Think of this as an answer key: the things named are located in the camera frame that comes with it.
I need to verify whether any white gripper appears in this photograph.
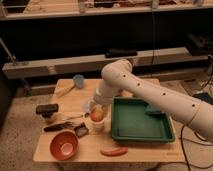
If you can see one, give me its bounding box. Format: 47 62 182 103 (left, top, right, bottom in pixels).
89 89 112 114

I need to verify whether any red yellow apple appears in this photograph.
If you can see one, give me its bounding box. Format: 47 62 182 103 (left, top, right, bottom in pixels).
90 109 104 122

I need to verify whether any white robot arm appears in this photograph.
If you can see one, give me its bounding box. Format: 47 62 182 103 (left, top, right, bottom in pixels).
93 59 213 143

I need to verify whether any white paper cup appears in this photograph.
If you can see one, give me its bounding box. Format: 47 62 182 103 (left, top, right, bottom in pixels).
92 119 105 131

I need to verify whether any blue cup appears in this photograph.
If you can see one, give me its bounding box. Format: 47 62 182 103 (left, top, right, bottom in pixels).
73 74 84 89

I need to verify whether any clear blue plastic wrap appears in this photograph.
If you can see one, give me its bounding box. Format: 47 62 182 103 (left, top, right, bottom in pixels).
82 99 90 113

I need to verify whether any metal spoon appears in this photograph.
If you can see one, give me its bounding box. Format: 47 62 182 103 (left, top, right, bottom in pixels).
62 113 90 121

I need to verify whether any wooden low table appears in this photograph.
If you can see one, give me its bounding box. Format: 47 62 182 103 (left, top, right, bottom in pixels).
32 77 185 164

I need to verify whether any small black box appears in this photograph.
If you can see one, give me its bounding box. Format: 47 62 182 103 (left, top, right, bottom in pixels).
74 123 89 137

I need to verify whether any wooden shelf beam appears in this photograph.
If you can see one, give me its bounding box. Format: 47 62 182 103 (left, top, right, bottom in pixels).
2 47 208 79

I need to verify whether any green plastic tray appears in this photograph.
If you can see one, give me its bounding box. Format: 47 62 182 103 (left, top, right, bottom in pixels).
111 97 175 143

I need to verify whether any black brush block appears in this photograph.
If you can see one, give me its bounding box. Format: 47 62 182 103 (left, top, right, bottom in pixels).
36 104 59 118

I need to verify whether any orange bowl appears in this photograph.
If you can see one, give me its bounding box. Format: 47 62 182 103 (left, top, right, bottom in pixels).
50 131 78 161

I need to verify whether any orange sausage toy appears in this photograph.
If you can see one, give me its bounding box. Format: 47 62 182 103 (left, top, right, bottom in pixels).
100 147 128 157

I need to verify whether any black object on shelf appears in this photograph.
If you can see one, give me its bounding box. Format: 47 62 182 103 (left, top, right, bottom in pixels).
105 49 137 58

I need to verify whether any black cable on floor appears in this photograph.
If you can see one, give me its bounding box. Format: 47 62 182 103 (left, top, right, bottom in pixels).
179 124 213 171

